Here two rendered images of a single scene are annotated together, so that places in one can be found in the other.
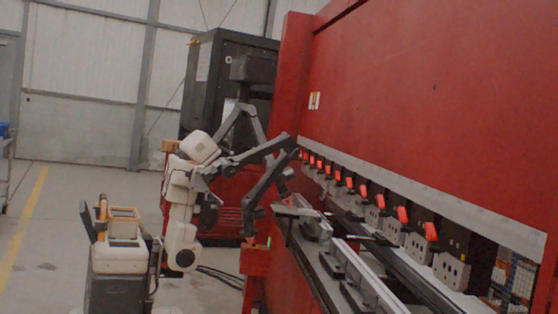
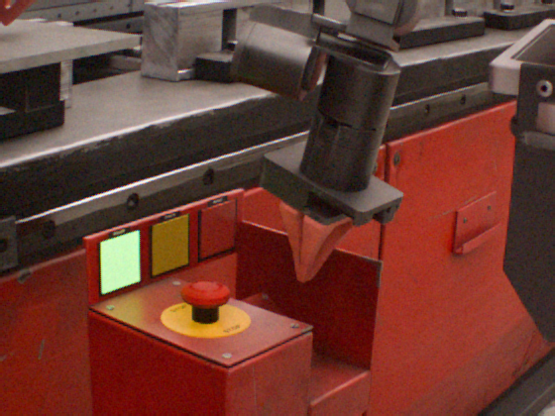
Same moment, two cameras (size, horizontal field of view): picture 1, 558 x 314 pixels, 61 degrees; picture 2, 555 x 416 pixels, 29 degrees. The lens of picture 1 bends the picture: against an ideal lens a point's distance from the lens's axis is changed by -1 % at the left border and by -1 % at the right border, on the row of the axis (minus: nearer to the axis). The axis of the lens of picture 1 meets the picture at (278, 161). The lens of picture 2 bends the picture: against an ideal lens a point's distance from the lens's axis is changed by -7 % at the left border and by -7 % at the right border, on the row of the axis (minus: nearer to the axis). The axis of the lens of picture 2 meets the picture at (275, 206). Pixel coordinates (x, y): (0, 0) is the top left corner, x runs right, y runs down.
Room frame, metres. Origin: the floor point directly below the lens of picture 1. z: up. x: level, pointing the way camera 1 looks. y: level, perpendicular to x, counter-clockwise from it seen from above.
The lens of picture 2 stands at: (3.20, 0.69, 1.14)
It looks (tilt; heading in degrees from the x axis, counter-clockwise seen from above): 18 degrees down; 224
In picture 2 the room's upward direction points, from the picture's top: 2 degrees clockwise
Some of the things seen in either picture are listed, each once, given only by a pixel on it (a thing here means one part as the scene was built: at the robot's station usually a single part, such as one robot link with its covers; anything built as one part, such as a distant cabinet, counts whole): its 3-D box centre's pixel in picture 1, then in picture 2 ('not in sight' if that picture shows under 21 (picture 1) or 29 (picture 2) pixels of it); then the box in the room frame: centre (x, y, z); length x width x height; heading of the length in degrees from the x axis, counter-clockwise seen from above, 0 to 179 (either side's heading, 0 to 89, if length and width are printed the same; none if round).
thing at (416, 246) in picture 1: (429, 234); not in sight; (1.41, -0.49, 1.26); 0.15 x 0.09 x 0.17; 9
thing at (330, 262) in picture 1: (330, 263); (285, 54); (2.17, -0.31, 0.89); 0.30 x 0.05 x 0.03; 9
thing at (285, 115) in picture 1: (316, 169); not in sight; (3.76, -0.30, 1.15); 0.85 x 0.25 x 2.30; 99
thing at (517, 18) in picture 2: not in sight; (527, 15); (1.37, -0.44, 0.89); 0.30 x 0.05 x 0.03; 9
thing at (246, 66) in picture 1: (245, 110); not in sight; (3.95, 0.34, 1.53); 0.51 x 0.25 x 0.85; 21
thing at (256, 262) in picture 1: (255, 253); (233, 334); (2.59, 0.05, 0.75); 0.20 x 0.16 x 0.18; 6
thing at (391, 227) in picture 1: (403, 218); not in sight; (1.61, -0.46, 1.26); 0.15 x 0.09 x 0.17; 9
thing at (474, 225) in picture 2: not in sight; (479, 222); (1.73, -0.28, 0.58); 0.15 x 0.02 x 0.07; 9
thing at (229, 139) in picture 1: (234, 121); not in sight; (3.87, 0.40, 1.42); 0.45 x 0.12 x 0.36; 21
